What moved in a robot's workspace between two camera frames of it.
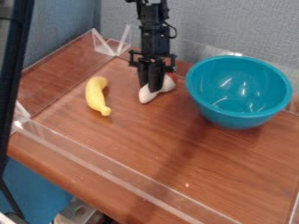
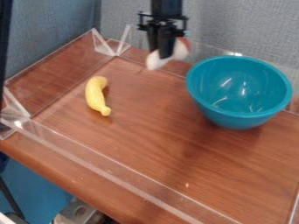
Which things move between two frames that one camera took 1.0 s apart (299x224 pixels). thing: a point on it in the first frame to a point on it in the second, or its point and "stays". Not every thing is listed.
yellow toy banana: x=95 y=94 stays
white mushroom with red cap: x=145 y=96 to x=153 y=61
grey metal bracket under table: x=79 y=213 stays
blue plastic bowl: x=238 y=91 stays
